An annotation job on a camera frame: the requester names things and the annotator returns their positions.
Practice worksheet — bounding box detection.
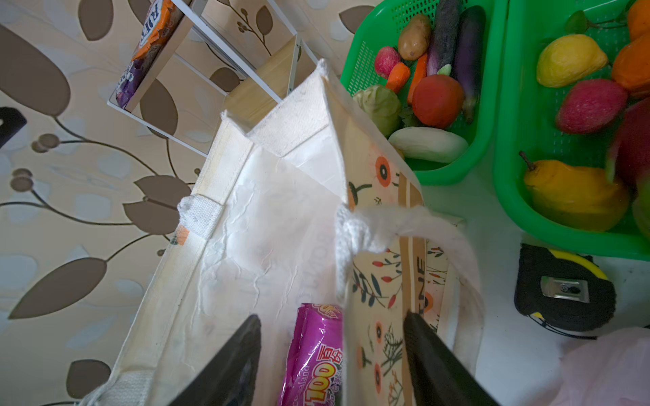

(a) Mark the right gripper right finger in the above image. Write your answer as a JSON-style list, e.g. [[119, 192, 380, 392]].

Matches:
[[403, 311, 497, 406]]

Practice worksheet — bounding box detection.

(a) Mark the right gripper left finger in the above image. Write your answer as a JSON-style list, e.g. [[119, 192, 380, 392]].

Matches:
[[171, 315, 262, 405]]

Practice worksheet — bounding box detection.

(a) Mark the magenta snack bag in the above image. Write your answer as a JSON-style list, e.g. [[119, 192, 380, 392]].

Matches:
[[278, 304, 344, 406]]

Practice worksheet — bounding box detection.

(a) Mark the pink plastic grocery bag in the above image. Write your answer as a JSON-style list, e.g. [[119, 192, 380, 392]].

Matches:
[[551, 328, 649, 405]]

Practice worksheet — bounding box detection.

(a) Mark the cream canvas tote bag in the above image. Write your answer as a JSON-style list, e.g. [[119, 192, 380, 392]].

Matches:
[[82, 61, 484, 405]]

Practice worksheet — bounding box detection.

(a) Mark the black yellow tape measure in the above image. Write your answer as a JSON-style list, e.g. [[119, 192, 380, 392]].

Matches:
[[514, 244, 616, 340]]

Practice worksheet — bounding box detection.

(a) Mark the yellow pear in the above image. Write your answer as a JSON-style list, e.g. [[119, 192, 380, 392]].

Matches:
[[519, 152, 631, 232]]

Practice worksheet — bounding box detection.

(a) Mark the white radish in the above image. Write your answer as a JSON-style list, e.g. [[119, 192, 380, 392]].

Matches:
[[388, 127, 469, 163]]

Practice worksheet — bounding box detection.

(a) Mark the right green fruit basket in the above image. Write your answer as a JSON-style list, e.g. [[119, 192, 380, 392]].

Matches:
[[494, 1, 649, 261]]

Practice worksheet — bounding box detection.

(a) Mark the green cabbage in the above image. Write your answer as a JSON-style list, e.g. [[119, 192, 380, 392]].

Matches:
[[353, 85, 402, 138]]

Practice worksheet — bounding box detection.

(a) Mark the red tomato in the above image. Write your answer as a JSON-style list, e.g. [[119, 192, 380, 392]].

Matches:
[[411, 74, 465, 130]]

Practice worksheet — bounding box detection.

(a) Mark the pink dragon fruit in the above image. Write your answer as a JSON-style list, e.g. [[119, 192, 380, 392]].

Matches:
[[605, 97, 649, 186]]

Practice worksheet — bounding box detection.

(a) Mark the purple eggplant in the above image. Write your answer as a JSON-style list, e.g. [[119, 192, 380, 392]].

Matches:
[[452, 5, 487, 125]]

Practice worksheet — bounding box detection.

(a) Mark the white wooden shelf rack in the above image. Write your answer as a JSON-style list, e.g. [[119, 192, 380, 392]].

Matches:
[[107, 1, 318, 157]]

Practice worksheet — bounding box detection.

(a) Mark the brown potato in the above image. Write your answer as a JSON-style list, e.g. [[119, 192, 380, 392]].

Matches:
[[398, 14, 433, 61]]

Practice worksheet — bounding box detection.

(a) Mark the yellow lemon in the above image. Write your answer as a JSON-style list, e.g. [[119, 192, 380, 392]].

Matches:
[[536, 34, 609, 88]]

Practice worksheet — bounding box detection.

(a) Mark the left green vegetable basket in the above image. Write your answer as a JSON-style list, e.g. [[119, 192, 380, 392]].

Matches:
[[341, 1, 509, 186]]

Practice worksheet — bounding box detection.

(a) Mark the orange fruit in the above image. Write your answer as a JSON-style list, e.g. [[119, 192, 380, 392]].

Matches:
[[612, 32, 650, 98]]

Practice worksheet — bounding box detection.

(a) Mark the purple Fox's candy bag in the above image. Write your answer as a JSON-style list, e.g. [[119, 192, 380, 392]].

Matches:
[[116, 0, 183, 109]]

